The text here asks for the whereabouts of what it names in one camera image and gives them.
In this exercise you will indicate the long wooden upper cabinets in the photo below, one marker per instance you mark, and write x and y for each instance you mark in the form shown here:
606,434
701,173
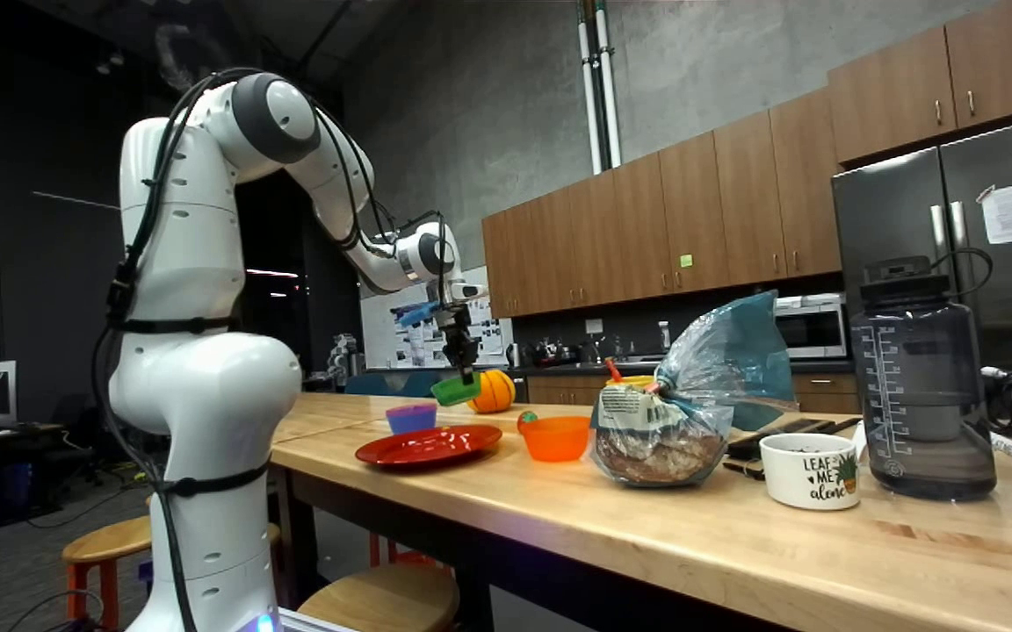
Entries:
648,224

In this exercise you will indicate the narrow wooden lower cabinet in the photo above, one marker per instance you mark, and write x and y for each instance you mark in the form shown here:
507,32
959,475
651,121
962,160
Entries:
827,395

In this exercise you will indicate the round wooden stool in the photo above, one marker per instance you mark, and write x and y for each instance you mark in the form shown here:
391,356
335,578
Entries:
383,597

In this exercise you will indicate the white wall outlet plate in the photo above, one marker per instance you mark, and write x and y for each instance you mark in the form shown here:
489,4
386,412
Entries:
596,328

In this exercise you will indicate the wooden cabinet above refrigerator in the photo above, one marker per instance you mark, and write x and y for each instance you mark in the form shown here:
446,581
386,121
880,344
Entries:
948,83

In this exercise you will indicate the red plate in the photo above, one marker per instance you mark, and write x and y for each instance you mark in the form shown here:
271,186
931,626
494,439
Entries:
425,447

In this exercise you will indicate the green sticky note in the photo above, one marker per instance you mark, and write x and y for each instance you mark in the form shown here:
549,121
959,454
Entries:
687,260

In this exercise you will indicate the wooden table holding dishes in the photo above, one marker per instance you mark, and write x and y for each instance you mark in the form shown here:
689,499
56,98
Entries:
692,540

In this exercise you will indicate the white printed mug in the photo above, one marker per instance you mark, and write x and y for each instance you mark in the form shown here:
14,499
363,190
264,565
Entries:
808,475

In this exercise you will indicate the purple plastic bowl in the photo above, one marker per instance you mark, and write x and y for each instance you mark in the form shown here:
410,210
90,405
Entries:
411,419

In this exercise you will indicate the white soap bottle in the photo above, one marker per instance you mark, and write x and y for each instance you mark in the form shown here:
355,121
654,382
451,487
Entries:
666,334

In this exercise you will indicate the orange pumpkin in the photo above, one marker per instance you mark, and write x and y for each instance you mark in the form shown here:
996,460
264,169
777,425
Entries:
495,391

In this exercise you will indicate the wide wooden lower cabinet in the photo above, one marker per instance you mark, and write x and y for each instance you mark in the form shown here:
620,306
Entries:
561,386

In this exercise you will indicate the wooden stool with red legs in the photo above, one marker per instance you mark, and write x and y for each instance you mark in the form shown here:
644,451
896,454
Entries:
107,541

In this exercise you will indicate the red metal stool legs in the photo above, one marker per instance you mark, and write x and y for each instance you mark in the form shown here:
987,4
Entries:
393,548

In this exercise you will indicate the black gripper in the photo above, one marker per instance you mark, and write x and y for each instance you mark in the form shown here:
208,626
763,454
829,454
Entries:
454,326

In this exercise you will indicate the silver microwave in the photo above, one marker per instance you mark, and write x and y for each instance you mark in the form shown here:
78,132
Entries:
808,328

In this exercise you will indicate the stainless steel refrigerator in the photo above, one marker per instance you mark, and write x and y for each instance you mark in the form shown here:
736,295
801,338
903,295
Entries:
903,211

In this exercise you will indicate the grey wall pipes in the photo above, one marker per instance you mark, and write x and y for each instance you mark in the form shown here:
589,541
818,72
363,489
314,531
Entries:
597,83

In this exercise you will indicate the green plastic bowl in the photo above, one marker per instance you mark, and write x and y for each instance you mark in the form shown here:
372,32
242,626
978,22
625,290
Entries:
454,391

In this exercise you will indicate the white wall poster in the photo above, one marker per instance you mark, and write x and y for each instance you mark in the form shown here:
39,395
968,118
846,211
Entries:
406,344

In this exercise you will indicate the orange plastic bowl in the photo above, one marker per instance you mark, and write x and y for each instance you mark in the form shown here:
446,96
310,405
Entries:
552,439

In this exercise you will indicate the clear plastic bag of food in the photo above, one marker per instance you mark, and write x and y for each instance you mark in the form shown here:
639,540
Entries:
675,423

